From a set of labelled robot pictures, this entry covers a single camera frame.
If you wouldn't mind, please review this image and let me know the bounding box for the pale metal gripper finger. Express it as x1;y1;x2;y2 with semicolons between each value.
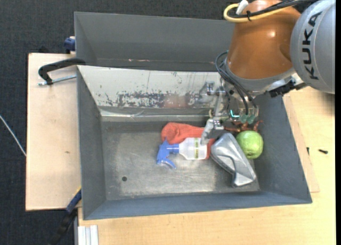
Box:
200;119;224;145
197;81;216;104

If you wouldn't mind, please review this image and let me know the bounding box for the red-brown spiky toy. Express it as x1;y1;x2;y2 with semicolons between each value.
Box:
222;120;264;135

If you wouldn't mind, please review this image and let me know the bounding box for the white spray bottle blue head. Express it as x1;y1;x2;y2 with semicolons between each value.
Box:
156;137;210;170

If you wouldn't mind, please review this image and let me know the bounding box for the orange-red cloth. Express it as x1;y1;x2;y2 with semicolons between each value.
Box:
161;122;216;146

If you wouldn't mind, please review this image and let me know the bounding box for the green apple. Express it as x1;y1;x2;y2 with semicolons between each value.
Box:
235;130;264;160

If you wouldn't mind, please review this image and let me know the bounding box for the grey metal bin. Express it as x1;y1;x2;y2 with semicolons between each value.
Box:
74;11;313;221

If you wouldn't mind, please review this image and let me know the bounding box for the black cylinder on white bracket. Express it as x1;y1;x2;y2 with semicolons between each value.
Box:
267;77;307;99

